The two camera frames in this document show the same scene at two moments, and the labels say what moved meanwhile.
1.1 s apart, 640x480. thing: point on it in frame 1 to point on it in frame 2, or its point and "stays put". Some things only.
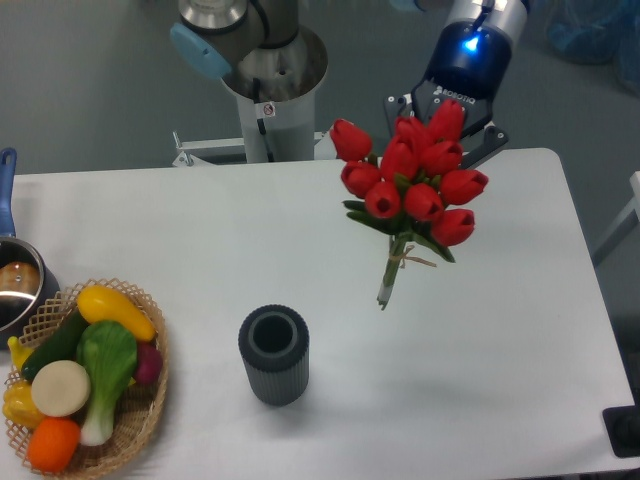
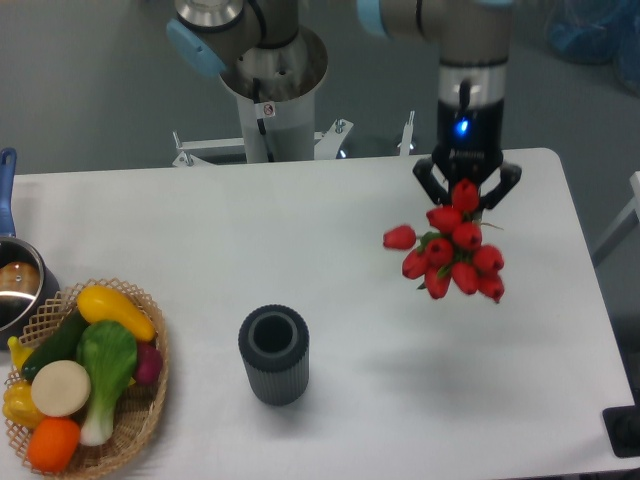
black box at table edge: (623, 427) stays put
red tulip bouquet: (410, 186) to (451, 250)
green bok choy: (108, 352) stays put
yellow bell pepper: (19, 405) stays put
